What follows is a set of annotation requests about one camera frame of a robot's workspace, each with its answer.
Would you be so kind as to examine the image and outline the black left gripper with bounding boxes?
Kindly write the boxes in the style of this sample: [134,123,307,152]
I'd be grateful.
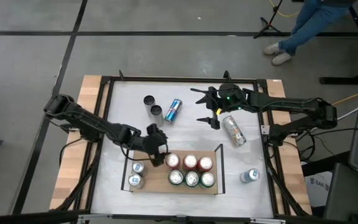
[140,123,171,167]

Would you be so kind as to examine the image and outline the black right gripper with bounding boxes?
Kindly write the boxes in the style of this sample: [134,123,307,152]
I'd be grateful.
[190,82,248,131]

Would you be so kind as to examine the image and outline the red soda can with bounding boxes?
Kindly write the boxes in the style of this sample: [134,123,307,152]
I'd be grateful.
[197,155,214,172]
[165,152,181,170]
[182,154,199,171]

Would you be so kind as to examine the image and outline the light blue energy drink can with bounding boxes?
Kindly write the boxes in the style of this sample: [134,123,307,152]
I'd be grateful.
[131,161,148,177]
[239,167,261,184]

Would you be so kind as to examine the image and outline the blue silver Red Bull can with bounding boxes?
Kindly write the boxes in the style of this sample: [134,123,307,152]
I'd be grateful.
[163,98,183,124]
[127,173,145,190]

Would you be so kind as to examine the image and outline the black tripod stand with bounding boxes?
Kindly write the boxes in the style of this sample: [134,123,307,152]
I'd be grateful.
[252,0,284,40]

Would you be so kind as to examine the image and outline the person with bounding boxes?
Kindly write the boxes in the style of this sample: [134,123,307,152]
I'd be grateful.
[263,0,357,66]

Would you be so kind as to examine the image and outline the white cardboard box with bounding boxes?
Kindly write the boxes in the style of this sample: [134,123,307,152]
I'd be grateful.
[303,174,331,208]

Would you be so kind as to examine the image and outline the wooden shelf with black frame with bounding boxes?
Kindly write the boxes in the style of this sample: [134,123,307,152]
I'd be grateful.
[120,143,226,195]

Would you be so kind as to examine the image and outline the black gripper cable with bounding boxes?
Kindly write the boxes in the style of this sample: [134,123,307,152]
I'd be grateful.
[119,136,171,162]

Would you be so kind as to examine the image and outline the black table frame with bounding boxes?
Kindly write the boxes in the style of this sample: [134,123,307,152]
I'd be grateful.
[50,70,313,224]

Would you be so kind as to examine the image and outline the yellow cable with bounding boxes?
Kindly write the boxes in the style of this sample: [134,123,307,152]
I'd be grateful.
[268,0,301,18]

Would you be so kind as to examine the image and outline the black desk leg frame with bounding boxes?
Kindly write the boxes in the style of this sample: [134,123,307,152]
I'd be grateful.
[318,6,358,86]

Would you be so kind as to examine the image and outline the yellow extension cord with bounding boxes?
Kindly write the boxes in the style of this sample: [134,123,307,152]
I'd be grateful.
[333,85,358,106]

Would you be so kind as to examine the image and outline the white cable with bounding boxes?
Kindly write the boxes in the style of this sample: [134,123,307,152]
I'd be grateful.
[337,96,358,121]

